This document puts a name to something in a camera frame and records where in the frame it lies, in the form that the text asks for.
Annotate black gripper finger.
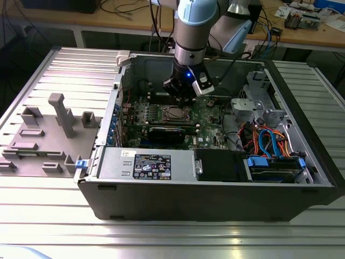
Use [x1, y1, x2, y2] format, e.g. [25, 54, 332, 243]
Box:
[163, 78, 181, 96]
[178, 90, 196, 107]

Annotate thick black gripper cable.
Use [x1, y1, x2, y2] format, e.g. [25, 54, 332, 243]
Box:
[204, 51, 253, 84]

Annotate grey power supply unit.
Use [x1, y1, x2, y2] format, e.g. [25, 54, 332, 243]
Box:
[98, 147, 196, 180]

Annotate grey parts rack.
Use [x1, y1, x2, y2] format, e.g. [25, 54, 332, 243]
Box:
[0, 93, 105, 179]

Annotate green motherboard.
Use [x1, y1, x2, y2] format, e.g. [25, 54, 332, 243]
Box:
[120, 96, 230, 151]

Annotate black open PC case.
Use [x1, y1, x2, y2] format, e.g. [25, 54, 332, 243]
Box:
[74, 51, 345, 222]

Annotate orange wire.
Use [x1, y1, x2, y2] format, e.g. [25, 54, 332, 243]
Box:
[271, 131, 292, 159]

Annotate CPU socket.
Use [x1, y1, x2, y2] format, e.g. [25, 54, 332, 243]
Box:
[158, 104, 191, 122]

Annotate white small box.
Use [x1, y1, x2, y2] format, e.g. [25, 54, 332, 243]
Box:
[241, 43, 256, 59]

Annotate black graphics card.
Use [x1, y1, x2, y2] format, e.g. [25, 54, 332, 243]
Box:
[147, 124, 187, 145]

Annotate black RAM slot bank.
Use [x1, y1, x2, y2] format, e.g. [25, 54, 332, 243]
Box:
[149, 93, 194, 106]
[126, 120, 198, 128]

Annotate pale blue object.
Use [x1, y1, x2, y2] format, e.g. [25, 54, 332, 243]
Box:
[0, 244, 52, 259]

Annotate wooden desk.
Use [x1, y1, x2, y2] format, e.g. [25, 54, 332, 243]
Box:
[0, 0, 345, 52]

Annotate red wire bundle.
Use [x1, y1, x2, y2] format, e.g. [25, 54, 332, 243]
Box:
[238, 122, 260, 154]

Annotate hard disk in blue carrier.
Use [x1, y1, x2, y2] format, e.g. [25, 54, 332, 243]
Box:
[244, 155, 307, 184]

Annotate white wrist camera grey face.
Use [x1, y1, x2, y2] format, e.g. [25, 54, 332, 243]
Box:
[191, 71, 215, 97]

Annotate black thin wire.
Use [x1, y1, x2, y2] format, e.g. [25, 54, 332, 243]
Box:
[220, 104, 245, 152]

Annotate blue data wire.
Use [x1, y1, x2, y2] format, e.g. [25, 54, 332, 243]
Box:
[258, 129, 280, 160]

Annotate black optical drive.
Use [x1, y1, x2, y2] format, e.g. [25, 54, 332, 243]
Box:
[194, 148, 250, 183]

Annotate metal drive cage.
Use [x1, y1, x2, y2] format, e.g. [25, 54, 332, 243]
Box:
[230, 70, 294, 135]

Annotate black box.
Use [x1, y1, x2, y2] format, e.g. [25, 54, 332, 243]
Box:
[21, 0, 98, 14]

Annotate small electronic device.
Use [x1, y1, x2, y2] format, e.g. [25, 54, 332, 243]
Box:
[285, 12, 302, 30]

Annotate green RAM stick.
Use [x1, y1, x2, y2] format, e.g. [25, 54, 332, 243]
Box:
[16, 152, 62, 158]

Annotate beige case handle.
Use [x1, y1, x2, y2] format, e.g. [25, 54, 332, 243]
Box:
[115, 50, 132, 67]

